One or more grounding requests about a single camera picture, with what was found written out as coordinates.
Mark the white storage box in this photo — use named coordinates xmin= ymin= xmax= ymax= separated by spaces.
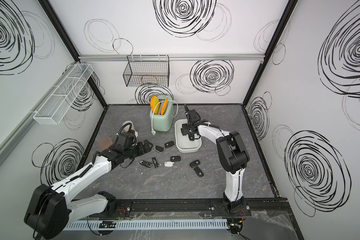
xmin=175 ymin=119 xmax=202 ymax=154

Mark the black wire basket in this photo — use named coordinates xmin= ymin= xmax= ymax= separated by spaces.
xmin=123 ymin=55 xmax=170 ymax=87

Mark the black silver key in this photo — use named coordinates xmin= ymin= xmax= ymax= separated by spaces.
xmin=155 ymin=146 xmax=165 ymax=153

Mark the black VW key middle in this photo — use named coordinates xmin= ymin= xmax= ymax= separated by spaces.
xmin=170 ymin=156 xmax=182 ymax=162

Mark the white toaster cable with plug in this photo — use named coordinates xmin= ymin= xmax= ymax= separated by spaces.
xmin=150 ymin=100 xmax=179 ymax=136

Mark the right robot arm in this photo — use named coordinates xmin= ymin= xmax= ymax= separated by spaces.
xmin=181 ymin=105 xmax=250 ymax=214

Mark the black VW key upper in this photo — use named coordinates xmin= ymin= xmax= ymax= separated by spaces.
xmin=165 ymin=141 xmax=175 ymax=149

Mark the white key tag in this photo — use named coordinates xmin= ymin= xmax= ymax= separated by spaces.
xmin=164 ymin=161 xmax=174 ymax=167

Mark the white mesh wall shelf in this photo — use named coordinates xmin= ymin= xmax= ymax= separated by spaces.
xmin=33 ymin=64 xmax=94 ymax=125

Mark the black vw key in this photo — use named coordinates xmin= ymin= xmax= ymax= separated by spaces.
xmin=170 ymin=156 xmax=182 ymax=162
xmin=165 ymin=141 xmax=175 ymax=149

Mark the orange toast slice right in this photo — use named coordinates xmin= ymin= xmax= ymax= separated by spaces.
xmin=160 ymin=98 xmax=169 ymax=115

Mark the grey slotted cable duct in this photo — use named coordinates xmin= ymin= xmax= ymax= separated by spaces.
xmin=64 ymin=219 xmax=228 ymax=231

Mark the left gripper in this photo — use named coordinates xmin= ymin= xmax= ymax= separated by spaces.
xmin=124 ymin=139 xmax=154 ymax=160

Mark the yellow toast slice left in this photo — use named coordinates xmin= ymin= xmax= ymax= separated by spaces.
xmin=150 ymin=96 xmax=160 ymax=115

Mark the beige textured cup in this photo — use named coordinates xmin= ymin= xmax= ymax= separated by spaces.
xmin=122 ymin=121 xmax=137 ymax=133

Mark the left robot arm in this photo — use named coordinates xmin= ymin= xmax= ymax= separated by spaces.
xmin=24 ymin=131 xmax=154 ymax=240

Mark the black Porsche key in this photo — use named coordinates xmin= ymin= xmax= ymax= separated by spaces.
xmin=139 ymin=160 xmax=152 ymax=168

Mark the black chrome Bentley key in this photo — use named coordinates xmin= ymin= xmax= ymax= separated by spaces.
xmin=152 ymin=157 xmax=160 ymax=168

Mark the green toaster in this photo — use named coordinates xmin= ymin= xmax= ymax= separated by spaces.
xmin=150 ymin=95 xmax=175 ymax=132

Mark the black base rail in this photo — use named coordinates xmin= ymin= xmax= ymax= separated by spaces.
xmin=113 ymin=198 xmax=290 ymax=217

